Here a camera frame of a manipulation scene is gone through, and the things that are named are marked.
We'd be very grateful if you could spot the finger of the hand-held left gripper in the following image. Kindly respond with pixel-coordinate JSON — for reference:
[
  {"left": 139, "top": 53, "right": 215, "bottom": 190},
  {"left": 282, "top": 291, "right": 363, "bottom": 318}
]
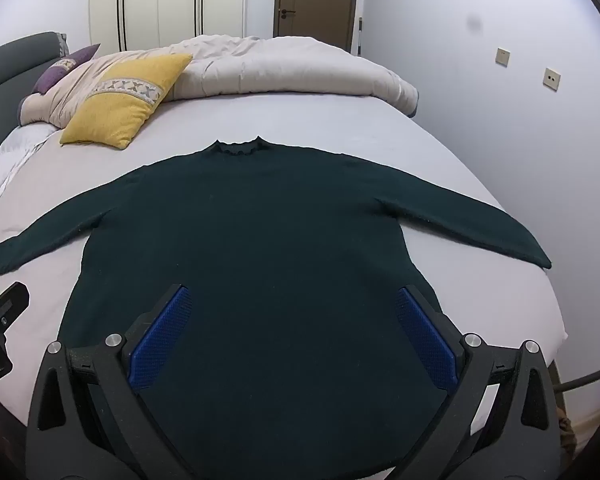
[{"left": 0, "top": 281, "right": 31, "bottom": 349}]

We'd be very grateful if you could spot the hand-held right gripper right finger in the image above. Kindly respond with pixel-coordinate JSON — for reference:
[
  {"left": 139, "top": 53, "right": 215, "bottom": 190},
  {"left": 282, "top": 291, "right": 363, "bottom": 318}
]
[{"left": 380, "top": 284, "right": 565, "bottom": 480}]

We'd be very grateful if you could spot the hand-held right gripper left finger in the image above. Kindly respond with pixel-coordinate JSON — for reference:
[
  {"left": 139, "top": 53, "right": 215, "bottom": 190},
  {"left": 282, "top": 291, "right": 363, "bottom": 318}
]
[{"left": 24, "top": 283, "right": 202, "bottom": 480}]

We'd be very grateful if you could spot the dark green sweater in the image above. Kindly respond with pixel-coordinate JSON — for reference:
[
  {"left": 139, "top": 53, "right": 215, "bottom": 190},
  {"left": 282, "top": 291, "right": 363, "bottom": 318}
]
[{"left": 0, "top": 135, "right": 552, "bottom": 480}]

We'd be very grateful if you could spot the bed with white sheet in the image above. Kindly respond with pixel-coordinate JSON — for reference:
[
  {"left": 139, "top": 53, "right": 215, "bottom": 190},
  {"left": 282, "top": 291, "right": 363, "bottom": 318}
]
[{"left": 0, "top": 91, "right": 568, "bottom": 428}]

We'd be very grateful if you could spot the beige pillow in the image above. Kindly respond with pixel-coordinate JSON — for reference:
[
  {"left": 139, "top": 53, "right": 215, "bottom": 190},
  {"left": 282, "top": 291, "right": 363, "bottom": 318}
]
[{"left": 18, "top": 54, "right": 112, "bottom": 130}]

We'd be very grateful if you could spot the grey upholstered headboard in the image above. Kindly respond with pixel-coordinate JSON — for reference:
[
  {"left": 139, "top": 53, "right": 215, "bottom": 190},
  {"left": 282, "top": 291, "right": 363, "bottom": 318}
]
[{"left": 0, "top": 31, "right": 71, "bottom": 162}]

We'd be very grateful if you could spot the yellow patterned pillow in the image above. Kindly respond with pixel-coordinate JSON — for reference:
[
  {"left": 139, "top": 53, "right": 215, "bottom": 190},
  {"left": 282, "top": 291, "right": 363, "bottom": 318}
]
[{"left": 60, "top": 52, "right": 194, "bottom": 151}]

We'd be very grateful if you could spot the purple pillow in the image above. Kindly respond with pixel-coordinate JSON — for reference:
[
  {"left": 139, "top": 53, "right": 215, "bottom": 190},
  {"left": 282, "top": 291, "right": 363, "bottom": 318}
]
[{"left": 32, "top": 43, "right": 101, "bottom": 95}]

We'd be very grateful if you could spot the beige duvet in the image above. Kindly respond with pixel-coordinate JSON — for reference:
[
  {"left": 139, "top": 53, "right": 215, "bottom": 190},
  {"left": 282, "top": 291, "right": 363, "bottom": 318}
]
[{"left": 167, "top": 34, "right": 421, "bottom": 120}]

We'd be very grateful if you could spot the cream wardrobe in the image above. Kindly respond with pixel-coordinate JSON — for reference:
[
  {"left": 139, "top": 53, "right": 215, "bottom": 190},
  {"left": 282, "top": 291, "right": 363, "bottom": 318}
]
[{"left": 88, "top": 0, "right": 277, "bottom": 53}]

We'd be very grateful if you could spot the brown door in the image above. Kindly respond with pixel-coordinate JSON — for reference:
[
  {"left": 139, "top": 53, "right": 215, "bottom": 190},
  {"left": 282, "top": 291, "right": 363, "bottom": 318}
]
[{"left": 274, "top": 0, "right": 362, "bottom": 54}]

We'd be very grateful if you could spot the grey cable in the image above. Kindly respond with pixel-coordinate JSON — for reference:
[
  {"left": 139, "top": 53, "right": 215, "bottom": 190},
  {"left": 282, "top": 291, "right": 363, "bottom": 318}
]
[{"left": 554, "top": 364, "right": 600, "bottom": 394}]

